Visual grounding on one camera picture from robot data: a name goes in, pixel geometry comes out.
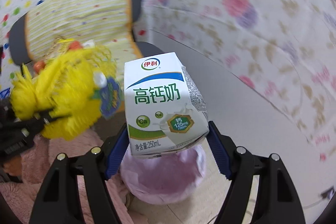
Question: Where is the white green milk carton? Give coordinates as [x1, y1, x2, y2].
[123, 52, 209, 158]

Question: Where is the yellow foam fruit net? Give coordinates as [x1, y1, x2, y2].
[10, 46, 117, 141]

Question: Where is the grey office chair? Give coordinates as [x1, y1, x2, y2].
[8, 0, 163, 66]

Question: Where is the pink lined trash bin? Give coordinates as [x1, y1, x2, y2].
[120, 145, 206, 205]

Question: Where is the yellow striped chair cloth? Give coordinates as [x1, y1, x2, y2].
[25, 0, 133, 60]

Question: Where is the orange foam fruit net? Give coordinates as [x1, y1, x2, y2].
[33, 39, 83, 75]

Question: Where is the floral pattern wall sheet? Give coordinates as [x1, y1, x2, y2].
[145, 0, 335, 161]

